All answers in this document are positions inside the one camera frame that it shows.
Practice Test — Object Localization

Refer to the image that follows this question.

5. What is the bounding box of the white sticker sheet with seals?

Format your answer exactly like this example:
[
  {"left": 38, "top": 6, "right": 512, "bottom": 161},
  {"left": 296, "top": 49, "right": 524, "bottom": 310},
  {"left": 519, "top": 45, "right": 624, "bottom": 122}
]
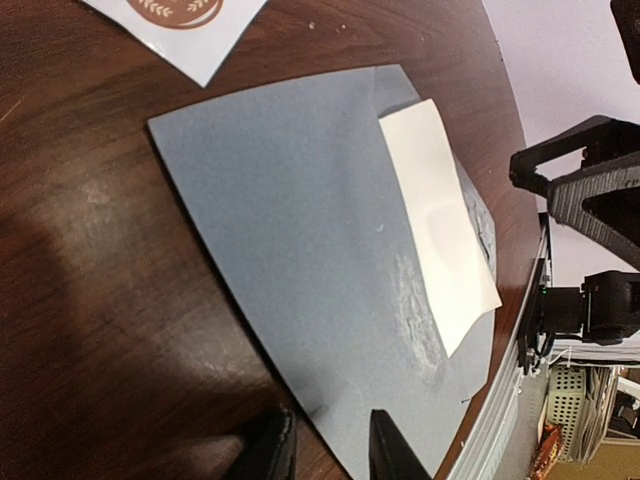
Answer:
[{"left": 86, "top": 0, "right": 266, "bottom": 87}]

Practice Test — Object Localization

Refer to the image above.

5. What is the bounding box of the front aluminium rail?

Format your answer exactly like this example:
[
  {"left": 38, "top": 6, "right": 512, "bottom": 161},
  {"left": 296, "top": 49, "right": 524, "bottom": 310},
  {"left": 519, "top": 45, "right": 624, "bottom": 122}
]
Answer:
[{"left": 448, "top": 221, "right": 548, "bottom": 479}]

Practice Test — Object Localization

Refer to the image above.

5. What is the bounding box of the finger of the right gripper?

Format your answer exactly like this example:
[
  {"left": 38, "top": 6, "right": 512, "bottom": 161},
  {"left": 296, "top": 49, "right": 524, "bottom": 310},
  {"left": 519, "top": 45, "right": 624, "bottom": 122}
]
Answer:
[
  {"left": 547, "top": 159, "right": 639, "bottom": 269},
  {"left": 509, "top": 115, "right": 639, "bottom": 198}
]

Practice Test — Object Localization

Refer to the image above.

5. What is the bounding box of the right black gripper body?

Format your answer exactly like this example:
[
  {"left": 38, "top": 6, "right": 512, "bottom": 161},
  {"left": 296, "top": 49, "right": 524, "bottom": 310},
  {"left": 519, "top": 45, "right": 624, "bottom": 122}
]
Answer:
[{"left": 610, "top": 0, "right": 640, "bottom": 84}]

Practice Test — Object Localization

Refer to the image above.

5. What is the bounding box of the beige letter paper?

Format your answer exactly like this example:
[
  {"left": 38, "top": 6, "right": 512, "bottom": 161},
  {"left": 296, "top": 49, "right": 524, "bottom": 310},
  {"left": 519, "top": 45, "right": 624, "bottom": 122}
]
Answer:
[{"left": 379, "top": 99, "right": 502, "bottom": 355}]

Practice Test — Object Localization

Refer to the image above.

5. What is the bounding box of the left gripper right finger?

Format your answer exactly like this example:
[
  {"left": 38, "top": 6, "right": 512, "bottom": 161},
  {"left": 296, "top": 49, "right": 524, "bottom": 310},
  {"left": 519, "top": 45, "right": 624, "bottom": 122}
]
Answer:
[{"left": 369, "top": 410, "right": 432, "bottom": 480}]

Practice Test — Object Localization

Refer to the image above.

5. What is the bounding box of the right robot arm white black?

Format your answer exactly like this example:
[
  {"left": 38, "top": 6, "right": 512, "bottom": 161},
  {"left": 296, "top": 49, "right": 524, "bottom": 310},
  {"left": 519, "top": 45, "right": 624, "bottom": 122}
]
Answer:
[{"left": 509, "top": 115, "right": 639, "bottom": 346}]

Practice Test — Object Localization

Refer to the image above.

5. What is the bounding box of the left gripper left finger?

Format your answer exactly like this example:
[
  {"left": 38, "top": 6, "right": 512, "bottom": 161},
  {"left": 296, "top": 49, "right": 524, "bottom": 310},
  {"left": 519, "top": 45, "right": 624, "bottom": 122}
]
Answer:
[{"left": 234, "top": 409, "right": 297, "bottom": 480}]

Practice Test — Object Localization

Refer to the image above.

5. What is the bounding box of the grey envelope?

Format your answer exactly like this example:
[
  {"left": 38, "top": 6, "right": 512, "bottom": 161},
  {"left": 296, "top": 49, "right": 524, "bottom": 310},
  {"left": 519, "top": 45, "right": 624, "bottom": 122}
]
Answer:
[{"left": 148, "top": 65, "right": 497, "bottom": 479}]

